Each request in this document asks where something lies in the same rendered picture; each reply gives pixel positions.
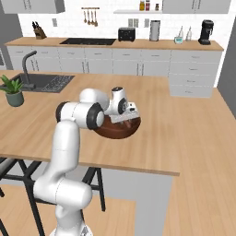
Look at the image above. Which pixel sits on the black metal stool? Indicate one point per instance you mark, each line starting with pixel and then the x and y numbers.
pixel 30 187
pixel 6 167

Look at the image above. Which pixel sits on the grey base cupboards run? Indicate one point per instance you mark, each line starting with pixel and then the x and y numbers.
pixel 123 63

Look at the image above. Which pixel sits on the black coffee machine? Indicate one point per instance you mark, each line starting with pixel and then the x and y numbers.
pixel 206 32

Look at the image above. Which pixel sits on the rail with hanging wooden tools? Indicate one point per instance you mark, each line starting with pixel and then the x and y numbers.
pixel 90 17

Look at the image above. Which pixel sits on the pale glass bottle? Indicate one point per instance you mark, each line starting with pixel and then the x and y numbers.
pixel 181 33
pixel 188 33

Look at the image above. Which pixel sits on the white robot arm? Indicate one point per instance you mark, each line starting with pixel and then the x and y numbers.
pixel 66 144

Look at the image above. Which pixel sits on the dark sink basin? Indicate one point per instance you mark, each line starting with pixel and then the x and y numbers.
pixel 46 81

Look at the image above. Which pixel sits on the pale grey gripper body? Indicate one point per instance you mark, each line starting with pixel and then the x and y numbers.
pixel 124 116

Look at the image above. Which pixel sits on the red jar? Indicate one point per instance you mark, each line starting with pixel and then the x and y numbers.
pixel 147 5

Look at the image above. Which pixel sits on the black toaster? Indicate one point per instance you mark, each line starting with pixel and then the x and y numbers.
pixel 126 34

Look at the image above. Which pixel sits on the grey tall fridge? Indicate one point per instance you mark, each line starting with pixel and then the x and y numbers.
pixel 229 76

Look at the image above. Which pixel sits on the green plant in grey pot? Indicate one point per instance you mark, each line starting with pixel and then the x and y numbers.
pixel 14 92

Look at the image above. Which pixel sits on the grey double wall socket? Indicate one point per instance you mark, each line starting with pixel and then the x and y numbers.
pixel 133 22

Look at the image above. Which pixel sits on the dark grey tap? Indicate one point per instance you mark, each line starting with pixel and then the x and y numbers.
pixel 25 69

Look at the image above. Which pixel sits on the grey wall cupboards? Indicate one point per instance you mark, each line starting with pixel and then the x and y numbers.
pixel 196 6
pixel 30 6

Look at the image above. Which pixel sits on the wooden knife block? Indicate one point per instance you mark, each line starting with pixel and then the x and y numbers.
pixel 39 31

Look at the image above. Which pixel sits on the small dark jar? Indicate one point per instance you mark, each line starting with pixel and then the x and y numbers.
pixel 157 7

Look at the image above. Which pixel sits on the yellow jar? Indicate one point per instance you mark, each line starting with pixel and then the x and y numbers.
pixel 142 5

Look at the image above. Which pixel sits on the white wall shelf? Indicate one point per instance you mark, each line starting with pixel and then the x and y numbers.
pixel 136 11

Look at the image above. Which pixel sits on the brown wooden bowl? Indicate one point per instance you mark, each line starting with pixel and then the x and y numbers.
pixel 118 132

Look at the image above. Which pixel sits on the black hob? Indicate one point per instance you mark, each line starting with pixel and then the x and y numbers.
pixel 87 41

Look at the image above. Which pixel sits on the grey tall oven cabinet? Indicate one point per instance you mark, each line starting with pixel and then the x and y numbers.
pixel 9 37

